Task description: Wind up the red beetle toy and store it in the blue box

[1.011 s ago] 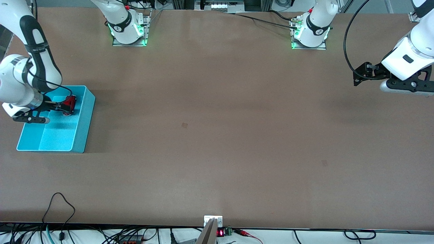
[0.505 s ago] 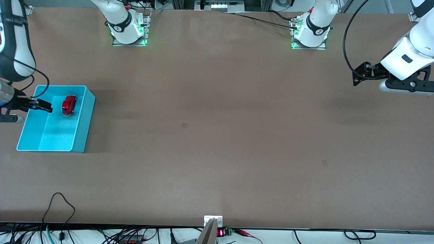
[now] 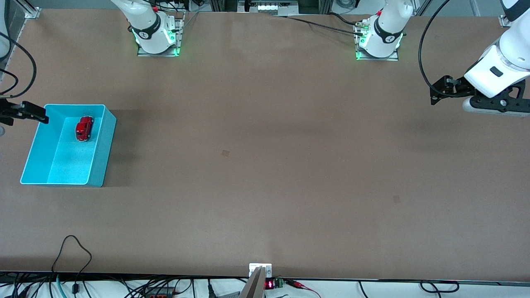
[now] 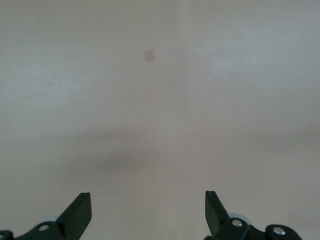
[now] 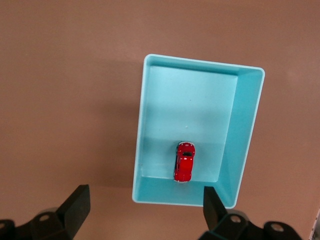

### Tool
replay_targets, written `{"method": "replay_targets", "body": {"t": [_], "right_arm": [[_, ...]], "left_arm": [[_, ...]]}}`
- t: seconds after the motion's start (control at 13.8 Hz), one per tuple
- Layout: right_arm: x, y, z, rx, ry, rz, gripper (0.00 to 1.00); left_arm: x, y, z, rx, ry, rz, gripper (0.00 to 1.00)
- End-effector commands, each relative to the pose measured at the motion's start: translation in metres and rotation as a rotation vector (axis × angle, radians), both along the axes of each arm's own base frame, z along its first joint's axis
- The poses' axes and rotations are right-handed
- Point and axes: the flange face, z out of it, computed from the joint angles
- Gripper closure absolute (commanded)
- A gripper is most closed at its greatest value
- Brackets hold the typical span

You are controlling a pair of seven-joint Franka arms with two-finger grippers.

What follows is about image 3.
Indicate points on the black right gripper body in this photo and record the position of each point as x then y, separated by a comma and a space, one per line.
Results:
9, 110

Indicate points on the red beetle toy car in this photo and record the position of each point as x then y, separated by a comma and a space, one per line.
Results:
84, 129

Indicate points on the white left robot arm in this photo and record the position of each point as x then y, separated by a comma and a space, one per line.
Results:
385, 37

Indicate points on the blue plastic box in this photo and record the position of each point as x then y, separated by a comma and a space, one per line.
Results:
62, 165

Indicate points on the grey lit device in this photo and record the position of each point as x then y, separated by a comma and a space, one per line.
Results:
269, 6

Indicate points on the green terminal block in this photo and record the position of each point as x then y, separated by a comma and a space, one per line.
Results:
279, 283

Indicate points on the red digit display module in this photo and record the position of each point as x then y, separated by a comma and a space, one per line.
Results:
269, 284

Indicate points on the grey metal bar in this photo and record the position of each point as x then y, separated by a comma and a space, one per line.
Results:
253, 287

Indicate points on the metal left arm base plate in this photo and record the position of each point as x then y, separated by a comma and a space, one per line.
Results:
392, 56

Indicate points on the aluminium frame corner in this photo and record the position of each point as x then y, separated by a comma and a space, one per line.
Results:
505, 20
31, 10

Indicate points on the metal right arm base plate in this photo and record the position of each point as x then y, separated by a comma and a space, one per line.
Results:
178, 29

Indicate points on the white metal bracket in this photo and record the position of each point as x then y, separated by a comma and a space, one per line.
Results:
253, 267

